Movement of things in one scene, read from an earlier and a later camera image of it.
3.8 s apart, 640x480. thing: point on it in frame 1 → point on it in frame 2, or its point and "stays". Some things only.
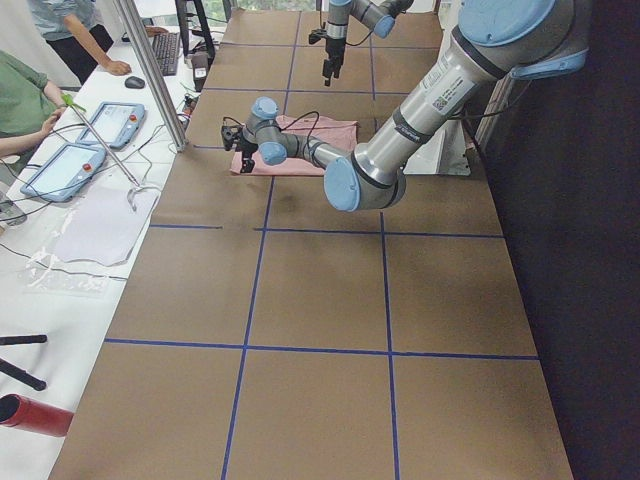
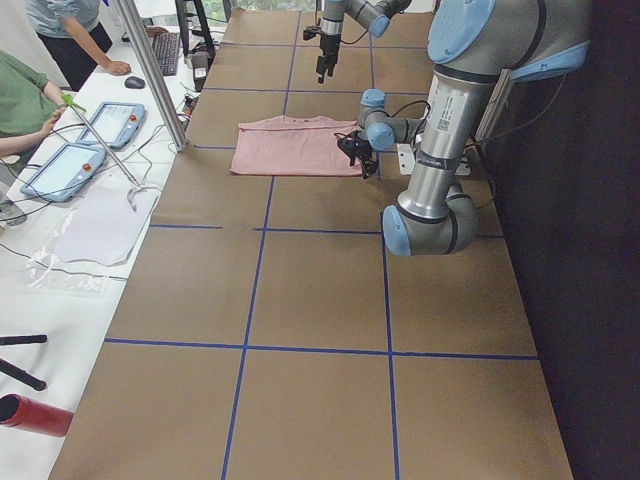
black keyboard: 167,46 stays
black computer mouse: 134,82 stays
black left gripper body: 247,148 → 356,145
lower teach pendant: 66,173 stays
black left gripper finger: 247,162 → 369,169
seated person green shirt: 29,104 stays
